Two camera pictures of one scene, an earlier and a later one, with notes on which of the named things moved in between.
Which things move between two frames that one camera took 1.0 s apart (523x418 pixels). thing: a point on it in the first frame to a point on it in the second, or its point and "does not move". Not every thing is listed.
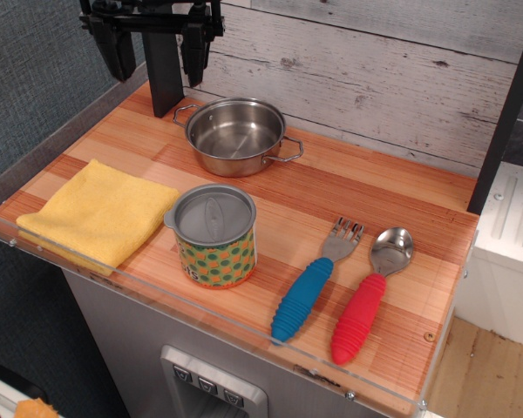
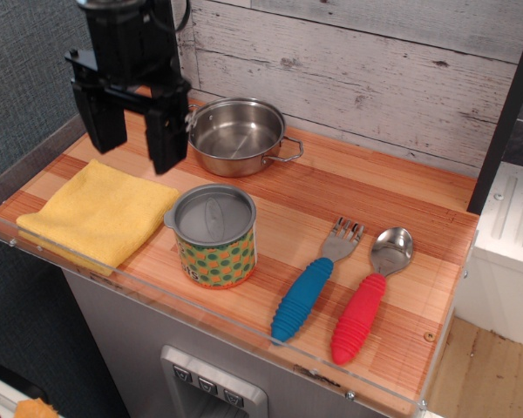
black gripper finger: x=112 y=23 to x=104 y=114
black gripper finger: x=195 y=42 to x=166 y=125
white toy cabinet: x=500 y=288 does not move
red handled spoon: x=389 y=248 does not move
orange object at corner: x=35 y=408 does not move
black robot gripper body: x=112 y=18 to x=133 y=51
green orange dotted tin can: x=215 y=232 does not move
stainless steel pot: x=234 y=136 does not move
